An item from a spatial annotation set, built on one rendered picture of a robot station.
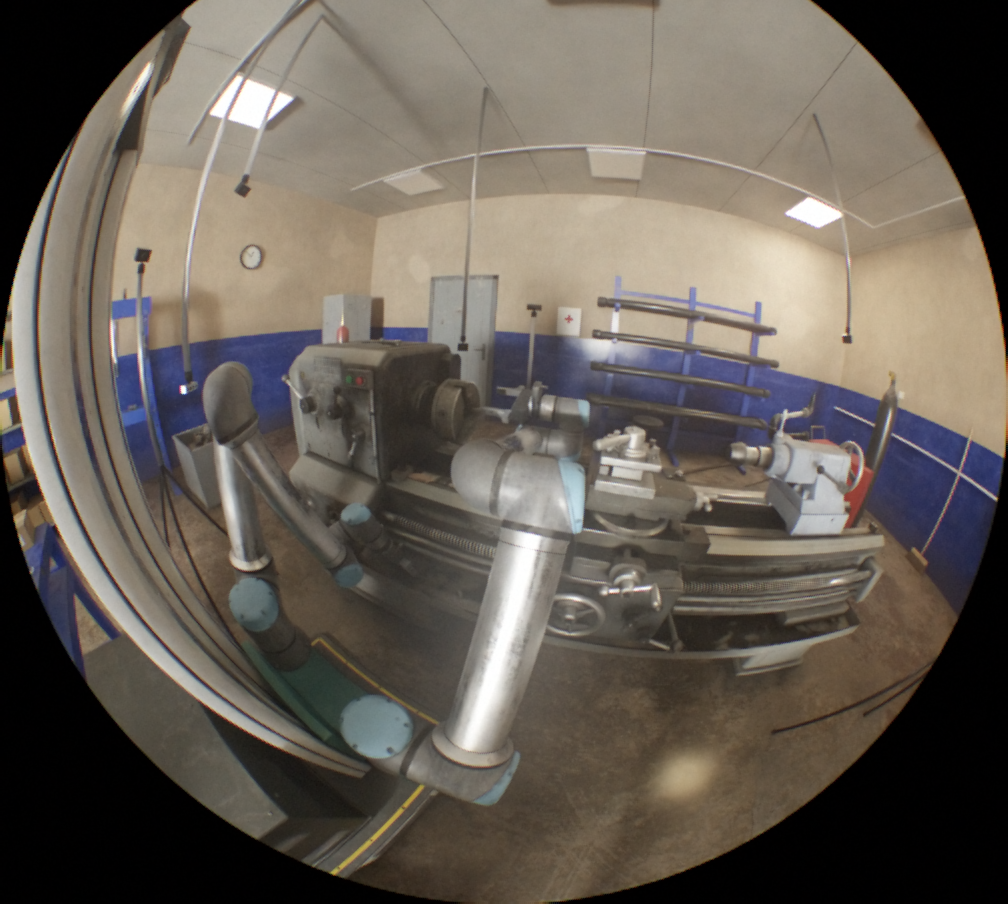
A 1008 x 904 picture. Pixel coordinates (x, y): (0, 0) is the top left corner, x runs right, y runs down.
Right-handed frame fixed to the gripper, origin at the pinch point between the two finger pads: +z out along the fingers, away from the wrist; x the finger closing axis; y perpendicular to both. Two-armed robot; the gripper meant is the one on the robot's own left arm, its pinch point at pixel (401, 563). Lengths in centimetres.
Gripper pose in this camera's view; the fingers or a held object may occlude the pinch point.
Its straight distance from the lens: 123.6
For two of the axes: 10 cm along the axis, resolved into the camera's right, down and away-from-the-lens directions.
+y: 5.0, -5.5, 6.7
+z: 2.5, 8.3, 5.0
